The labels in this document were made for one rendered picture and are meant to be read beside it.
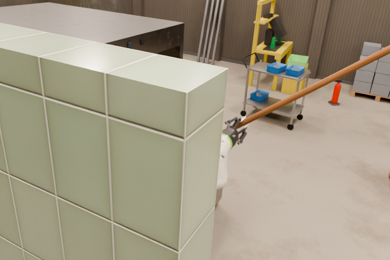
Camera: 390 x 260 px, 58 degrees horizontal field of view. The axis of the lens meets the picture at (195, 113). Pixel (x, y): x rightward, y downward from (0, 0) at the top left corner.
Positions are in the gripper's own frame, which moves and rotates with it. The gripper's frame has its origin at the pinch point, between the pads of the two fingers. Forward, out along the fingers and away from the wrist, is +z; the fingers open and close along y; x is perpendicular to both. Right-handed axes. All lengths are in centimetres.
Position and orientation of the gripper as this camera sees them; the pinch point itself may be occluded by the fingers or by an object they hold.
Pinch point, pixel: (242, 122)
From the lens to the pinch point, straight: 184.7
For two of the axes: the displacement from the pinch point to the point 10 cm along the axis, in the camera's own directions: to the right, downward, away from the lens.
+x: 7.1, -4.1, -5.7
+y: 5.3, 8.5, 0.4
